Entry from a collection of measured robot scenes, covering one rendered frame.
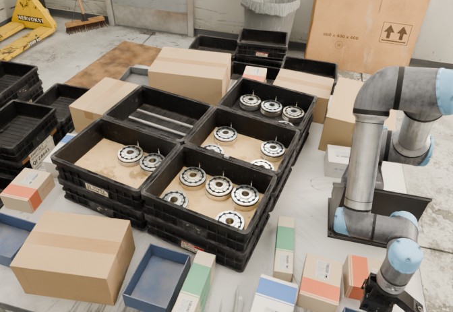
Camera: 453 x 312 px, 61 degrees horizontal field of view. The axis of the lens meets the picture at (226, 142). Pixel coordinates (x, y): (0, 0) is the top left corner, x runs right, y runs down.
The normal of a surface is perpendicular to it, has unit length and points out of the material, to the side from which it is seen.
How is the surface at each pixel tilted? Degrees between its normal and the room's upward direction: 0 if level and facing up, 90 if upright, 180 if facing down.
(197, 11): 90
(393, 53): 74
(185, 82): 90
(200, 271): 0
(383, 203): 90
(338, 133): 90
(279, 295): 0
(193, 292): 0
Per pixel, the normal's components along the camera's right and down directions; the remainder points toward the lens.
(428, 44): -0.24, 0.61
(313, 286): 0.04, -0.77
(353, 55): -0.22, 0.35
